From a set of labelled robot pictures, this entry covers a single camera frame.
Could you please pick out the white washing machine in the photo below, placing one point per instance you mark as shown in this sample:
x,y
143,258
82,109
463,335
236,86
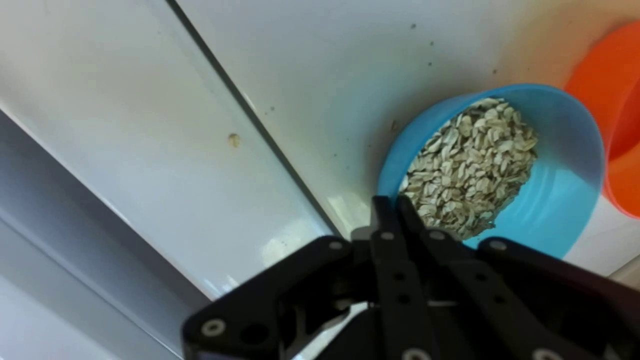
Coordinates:
x,y
133,100

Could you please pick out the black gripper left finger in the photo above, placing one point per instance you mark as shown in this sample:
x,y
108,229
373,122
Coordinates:
x,y
400,300

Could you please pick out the blue plastic bowl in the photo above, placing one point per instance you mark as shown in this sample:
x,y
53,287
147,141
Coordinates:
x,y
567,180

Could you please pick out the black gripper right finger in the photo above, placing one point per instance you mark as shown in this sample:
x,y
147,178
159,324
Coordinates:
x,y
532,300

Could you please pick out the orange plastic bowl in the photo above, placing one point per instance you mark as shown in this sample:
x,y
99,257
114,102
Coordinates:
x,y
612,100

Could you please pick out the oat flakes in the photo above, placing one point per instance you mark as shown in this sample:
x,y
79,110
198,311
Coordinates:
x,y
473,167

